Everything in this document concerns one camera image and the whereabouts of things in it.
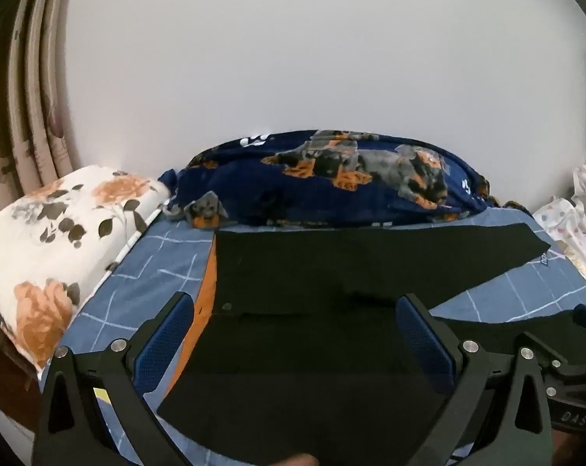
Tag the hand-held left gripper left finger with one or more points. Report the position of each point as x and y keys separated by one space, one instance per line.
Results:
x=164 y=344

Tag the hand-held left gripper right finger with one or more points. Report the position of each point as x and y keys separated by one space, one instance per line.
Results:
x=424 y=344

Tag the black pants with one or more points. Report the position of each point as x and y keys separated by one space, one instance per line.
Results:
x=298 y=325

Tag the blue grid bedsheet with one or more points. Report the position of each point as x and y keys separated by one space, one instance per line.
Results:
x=142 y=272

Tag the white patterned cloth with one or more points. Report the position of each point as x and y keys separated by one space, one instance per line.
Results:
x=577 y=223

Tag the white floral pillow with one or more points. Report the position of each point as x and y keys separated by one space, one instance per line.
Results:
x=55 y=252

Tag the navy dog print blanket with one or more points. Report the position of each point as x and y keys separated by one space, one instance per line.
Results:
x=322 y=189

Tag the beige patterned curtain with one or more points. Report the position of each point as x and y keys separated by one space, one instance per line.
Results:
x=21 y=107

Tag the dark wooden bed frame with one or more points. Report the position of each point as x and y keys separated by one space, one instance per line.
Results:
x=2 y=369

